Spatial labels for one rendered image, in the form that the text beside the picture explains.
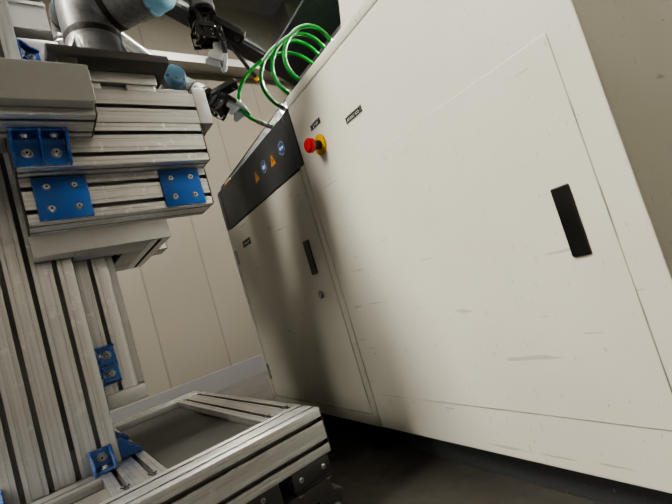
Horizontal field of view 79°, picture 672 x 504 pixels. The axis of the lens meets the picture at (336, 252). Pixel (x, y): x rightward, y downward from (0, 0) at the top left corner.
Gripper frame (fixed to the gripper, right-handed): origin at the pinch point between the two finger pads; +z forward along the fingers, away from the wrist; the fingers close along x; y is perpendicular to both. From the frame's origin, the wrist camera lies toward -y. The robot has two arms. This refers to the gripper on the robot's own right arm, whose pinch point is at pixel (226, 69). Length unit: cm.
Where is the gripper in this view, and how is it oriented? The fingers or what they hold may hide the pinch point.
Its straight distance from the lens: 146.5
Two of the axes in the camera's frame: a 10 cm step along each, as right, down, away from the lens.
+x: 5.2, -2.2, -8.3
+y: -8.1, 2.0, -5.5
